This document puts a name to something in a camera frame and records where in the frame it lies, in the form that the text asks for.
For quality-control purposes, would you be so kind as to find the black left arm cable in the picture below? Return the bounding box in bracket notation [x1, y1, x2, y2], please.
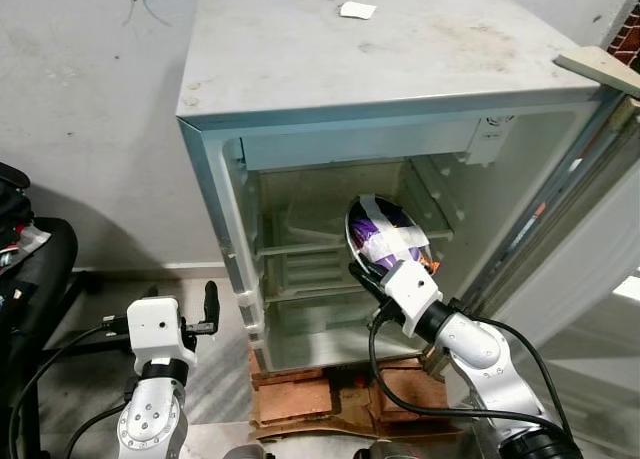
[65, 404, 126, 459]
[8, 317, 131, 459]

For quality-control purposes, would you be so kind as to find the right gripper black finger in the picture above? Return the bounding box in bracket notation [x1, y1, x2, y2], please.
[344, 205, 367, 270]

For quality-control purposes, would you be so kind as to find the silver fridge door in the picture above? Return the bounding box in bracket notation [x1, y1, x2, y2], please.
[472, 74, 640, 365]

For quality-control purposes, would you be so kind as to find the purple taped snack packet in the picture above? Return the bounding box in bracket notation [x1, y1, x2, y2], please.
[345, 194, 442, 276]

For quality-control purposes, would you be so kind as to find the white paper scrap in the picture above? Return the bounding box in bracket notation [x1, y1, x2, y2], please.
[339, 2, 378, 20]

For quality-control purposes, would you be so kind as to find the white freezer compartment flap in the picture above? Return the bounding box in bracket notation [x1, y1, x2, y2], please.
[240, 119, 481, 172]

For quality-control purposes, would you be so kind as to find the brick and wood platform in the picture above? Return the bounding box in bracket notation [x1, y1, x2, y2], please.
[248, 344, 471, 442]

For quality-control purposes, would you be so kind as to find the white fridge thermostat housing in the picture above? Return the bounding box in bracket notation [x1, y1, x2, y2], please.
[465, 117, 513, 167]

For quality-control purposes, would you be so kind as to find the beige fridge hinge cover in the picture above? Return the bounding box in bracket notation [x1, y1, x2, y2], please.
[553, 47, 640, 99]

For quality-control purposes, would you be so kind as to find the silver mini fridge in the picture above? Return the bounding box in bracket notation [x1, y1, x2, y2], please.
[177, 0, 640, 372]

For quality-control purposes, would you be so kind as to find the black chair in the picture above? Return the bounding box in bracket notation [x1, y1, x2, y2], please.
[0, 164, 131, 459]

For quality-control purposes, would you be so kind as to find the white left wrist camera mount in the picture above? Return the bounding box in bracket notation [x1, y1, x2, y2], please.
[127, 297, 196, 375]

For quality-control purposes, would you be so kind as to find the grey robot right leg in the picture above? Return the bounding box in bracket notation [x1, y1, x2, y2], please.
[365, 439, 419, 459]

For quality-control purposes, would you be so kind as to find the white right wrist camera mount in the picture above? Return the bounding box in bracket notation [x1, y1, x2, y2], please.
[380, 261, 443, 335]

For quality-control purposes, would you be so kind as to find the clear fridge crisper cover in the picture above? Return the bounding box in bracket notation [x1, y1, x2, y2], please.
[262, 279, 401, 305]

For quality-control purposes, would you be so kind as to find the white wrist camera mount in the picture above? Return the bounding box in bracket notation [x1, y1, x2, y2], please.
[380, 261, 443, 335]
[127, 297, 196, 375]

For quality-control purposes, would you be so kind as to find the clear fridge shelf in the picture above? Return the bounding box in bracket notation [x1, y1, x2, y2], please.
[255, 227, 453, 258]

